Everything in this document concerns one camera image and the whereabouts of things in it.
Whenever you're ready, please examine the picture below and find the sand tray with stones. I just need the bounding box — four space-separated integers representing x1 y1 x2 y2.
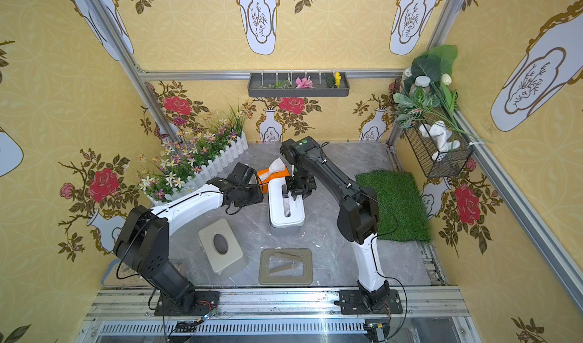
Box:
101 259 139 288

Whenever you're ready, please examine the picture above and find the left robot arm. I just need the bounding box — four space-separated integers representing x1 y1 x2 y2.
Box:
113 162 264 316

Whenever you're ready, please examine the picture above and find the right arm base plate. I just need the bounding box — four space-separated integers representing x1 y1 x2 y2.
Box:
334 289 404 315

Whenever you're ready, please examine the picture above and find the black wire wall basket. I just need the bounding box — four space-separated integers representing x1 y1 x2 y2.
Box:
405 112 473 178

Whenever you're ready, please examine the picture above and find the yellow artificial flower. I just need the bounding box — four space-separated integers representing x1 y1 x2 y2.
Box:
333 72 342 88

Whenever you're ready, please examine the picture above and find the white tissue box lid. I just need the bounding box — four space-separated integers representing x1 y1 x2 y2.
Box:
268 178 305 229

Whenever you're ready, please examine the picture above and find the green artificial leaf plant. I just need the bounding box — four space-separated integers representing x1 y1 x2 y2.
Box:
393 45 487 143

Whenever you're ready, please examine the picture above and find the beige tissue box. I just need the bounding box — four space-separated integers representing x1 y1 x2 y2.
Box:
198 219 248 280

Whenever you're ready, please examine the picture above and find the green artificial grass mat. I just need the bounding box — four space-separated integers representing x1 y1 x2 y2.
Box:
357 170 431 242

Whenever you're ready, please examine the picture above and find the orange tissue pack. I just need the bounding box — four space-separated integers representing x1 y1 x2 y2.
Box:
257 158 290 194

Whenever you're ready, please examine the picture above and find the grey wall shelf tray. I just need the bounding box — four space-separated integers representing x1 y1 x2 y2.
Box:
247 71 351 98

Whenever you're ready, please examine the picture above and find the grey tissue box base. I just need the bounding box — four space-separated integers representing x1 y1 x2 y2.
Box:
270 223 302 237

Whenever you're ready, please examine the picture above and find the blue tissue paper pack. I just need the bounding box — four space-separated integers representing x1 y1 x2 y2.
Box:
282 196 291 218

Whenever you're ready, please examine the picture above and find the olive green frame tray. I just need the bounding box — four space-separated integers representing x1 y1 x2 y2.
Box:
258 248 314 286

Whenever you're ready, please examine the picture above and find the pink artificial flower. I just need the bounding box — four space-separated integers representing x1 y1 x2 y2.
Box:
295 77 315 90

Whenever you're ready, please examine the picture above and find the white fence flower planter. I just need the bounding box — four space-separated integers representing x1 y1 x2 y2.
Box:
138 106 248 206

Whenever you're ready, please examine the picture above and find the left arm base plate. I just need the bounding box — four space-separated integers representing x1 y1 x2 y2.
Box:
154 291 220 317

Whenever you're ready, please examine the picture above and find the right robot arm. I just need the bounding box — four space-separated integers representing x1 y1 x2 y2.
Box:
279 137 390 305

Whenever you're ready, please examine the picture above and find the white cloth in basket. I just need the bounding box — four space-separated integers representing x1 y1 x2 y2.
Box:
418 121 461 162

